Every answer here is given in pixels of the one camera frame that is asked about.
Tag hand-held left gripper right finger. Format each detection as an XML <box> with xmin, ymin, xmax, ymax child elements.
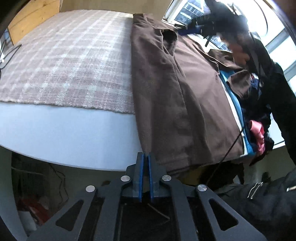
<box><xmin>148</xmin><ymin>153</ymin><xmax>267</xmax><ymax>241</ymax></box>

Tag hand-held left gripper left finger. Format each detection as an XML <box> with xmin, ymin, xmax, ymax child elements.
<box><xmin>27</xmin><ymin>152</ymin><xmax>145</xmax><ymax>241</ymax></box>

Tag blue garment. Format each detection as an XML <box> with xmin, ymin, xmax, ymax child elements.
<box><xmin>218</xmin><ymin>70</ymin><xmax>257</xmax><ymax>157</ymax></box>

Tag black charger cable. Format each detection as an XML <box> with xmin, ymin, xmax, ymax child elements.
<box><xmin>0</xmin><ymin>35</ymin><xmax>22</xmax><ymax>70</ymax></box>

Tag plaid blanket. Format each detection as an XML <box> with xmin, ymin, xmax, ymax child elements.
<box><xmin>0</xmin><ymin>9</ymin><xmax>139</xmax><ymax>115</ymax></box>

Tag navy garment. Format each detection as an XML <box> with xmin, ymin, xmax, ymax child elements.
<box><xmin>242</xmin><ymin>76</ymin><xmax>275</xmax><ymax>166</ymax></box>

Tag pink cloth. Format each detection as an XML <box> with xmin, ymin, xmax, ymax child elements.
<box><xmin>248</xmin><ymin>120</ymin><xmax>266</xmax><ymax>154</ymax></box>

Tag brown garment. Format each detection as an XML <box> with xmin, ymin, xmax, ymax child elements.
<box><xmin>131</xmin><ymin>13</ymin><xmax>252</xmax><ymax>179</ymax></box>

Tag person's black zippered jacket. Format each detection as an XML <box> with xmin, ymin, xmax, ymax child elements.
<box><xmin>217</xmin><ymin>169</ymin><xmax>296</xmax><ymax>241</ymax></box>

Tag person in black jacket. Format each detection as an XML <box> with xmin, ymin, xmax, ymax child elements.
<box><xmin>163</xmin><ymin>0</ymin><xmax>296</xmax><ymax>149</ymax></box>

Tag person's right hand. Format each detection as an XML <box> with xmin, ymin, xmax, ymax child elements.
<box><xmin>230</xmin><ymin>40</ymin><xmax>250</xmax><ymax>67</ymax></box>

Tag red bag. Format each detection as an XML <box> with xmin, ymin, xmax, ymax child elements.
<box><xmin>17</xmin><ymin>197</ymin><xmax>47</xmax><ymax>216</ymax></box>

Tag pine plank board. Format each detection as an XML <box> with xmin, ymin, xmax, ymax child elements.
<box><xmin>8</xmin><ymin>0</ymin><xmax>63</xmax><ymax>44</ymax></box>

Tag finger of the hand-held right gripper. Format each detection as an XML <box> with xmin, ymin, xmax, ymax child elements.
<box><xmin>191</xmin><ymin>14</ymin><xmax>218</xmax><ymax>26</ymax></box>
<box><xmin>176</xmin><ymin>24</ymin><xmax>216</xmax><ymax>39</ymax></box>

